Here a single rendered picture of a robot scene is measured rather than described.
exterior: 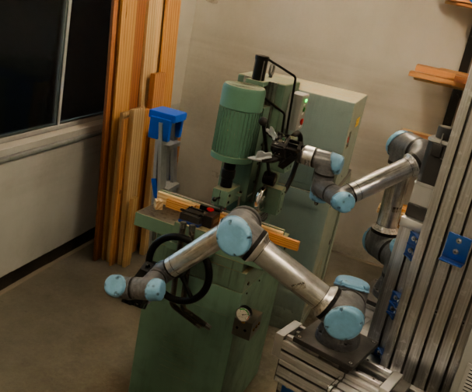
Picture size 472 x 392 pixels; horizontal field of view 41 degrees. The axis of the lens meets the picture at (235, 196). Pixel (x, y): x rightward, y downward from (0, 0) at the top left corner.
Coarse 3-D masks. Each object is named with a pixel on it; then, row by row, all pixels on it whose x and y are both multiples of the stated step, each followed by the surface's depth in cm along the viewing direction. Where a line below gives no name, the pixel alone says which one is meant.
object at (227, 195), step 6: (216, 186) 263; (234, 186) 267; (216, 192) 260; (222, 192) 259; (228, 192) 258; (234, 192) 265; (222, 198) 260; (228, 198) 260; (234, 198) 268; (216, 204) 261; (222, 204) 260; (228, 204) 262
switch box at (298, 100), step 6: (294, 96) 271; (300, 96) 270; (306, 96) 275; (288, 102) 272; (294, 102) 271; (300, 102) 270; (306, 102) 277; (288, 108) 273; (294, 108) 272; (300, 108) 271; (294, 114) 273; (300, 114) 274; (294, 120) 273; (300, 120) 276; (288, 126) 275; (294, 126) 274
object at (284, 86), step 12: (252, 72) 278; (288, 84) 267; (276, 96) 265; (288, 96) 271; (276, 120) 267; (276, 132) 270; (288, 132) 288; (264, 168) 274; (240, 204) 283; (252, 204) 281
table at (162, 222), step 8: (144, 208) 269; (152, 208) 271; (168, 208) 275; (136, 216) 264; (144, 216) 263; (152, 216) 263; (160, 216) 264; (168, 216) 266; (176, 216) 268; (136, 224) 265; (144, 224) 264; (152, 224) 262; (160, 224) 261; (168, 224) 259; (160, 232) 262; (168, 232) 260; (176, 248) 249; (224, 256) 252; (232, 256) 251; (248, 264) 249; (256, 264) 248
